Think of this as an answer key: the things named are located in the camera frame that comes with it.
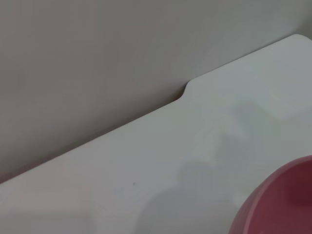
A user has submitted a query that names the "pink plastic bowl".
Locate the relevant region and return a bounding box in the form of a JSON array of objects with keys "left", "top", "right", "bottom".
[{"left": 229, "top": 155, "right": 312, "bottom": 234}]

